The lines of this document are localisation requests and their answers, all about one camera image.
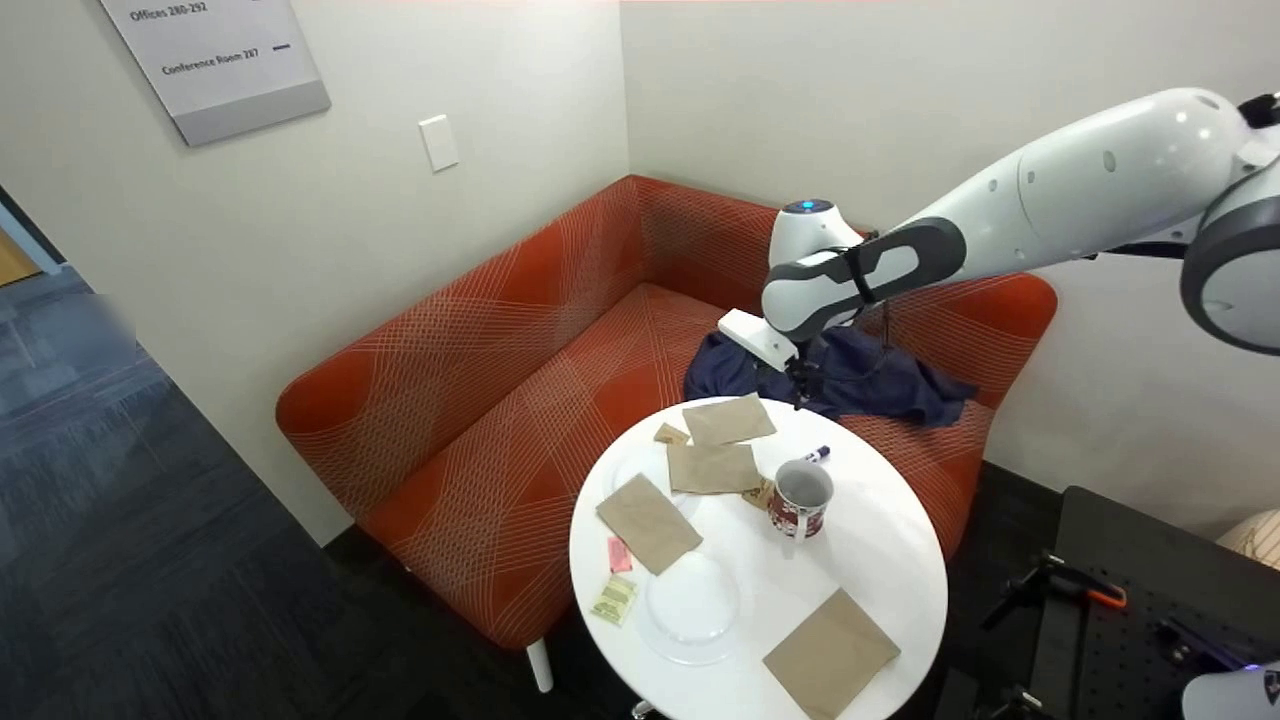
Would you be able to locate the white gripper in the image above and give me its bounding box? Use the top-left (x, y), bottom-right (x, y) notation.
top-left (714, 307), bottom-right (800, 373)

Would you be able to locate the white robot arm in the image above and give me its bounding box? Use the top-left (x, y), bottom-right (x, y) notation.
top-left (721, 87), bottom-right (1280, 373)

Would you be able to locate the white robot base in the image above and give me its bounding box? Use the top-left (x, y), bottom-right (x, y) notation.
top-left (1180, 666), bottom-right (1280, 720)

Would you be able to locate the brown napkin right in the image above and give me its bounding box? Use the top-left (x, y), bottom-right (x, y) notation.
top-left (685, 396), bottom-right (774, 450)

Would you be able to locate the brown napkin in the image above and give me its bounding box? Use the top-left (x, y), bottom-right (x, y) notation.
top-left (595, 475), bottom-right (705, 576)
top-left (685, 396), bottom-right (774, 450)
top-left (764, 594), bottom-right (899, 720)
top-left (667, 443), bottom-right (761, 497)

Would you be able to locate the dark blue cloth on sofa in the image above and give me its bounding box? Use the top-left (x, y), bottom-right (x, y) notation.
top-left (685, 330), bottom-right (974, 430)

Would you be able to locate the small tan packet right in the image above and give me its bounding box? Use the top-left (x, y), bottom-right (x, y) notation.
top-left (652, 423), bottom-right (688, 443)

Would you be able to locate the brown napkin middle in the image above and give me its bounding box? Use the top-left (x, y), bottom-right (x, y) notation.
top-left (667, 443), bottom-right (761, 497)

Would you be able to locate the small tan packet near mug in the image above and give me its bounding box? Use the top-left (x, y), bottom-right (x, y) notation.
top-left (743, 483), bottom-right (779, 511)

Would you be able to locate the red ceramic mug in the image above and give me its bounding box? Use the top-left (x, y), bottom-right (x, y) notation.
top-left (771, 461), bottom-right (834, 541)

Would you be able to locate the brown napkin at back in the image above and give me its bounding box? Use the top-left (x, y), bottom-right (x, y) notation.
top-left (595, 475), bottom-right (705, 576)

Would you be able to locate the round white table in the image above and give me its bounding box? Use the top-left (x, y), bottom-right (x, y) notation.
top-left (568, 402), bottom-right (949, 720)

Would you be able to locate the brown napkin far left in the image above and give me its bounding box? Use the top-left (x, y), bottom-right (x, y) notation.
top-left (764, 594), bottom-right (899, 720)

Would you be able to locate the orange sofa near table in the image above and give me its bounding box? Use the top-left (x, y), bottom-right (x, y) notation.
top-left (273, 173), bottom-right (1060, 695)

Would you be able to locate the black cart with clamps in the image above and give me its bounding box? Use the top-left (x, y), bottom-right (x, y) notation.
top-left (956, 481), bottom-right (1280, 720)

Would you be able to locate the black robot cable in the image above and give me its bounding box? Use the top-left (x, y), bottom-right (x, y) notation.
top-left (852, 243), bottom-right (897, 335)

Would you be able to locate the grey wall sign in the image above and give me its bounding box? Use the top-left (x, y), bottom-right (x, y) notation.
top-left (96, 0), bottom-right (331, 147)

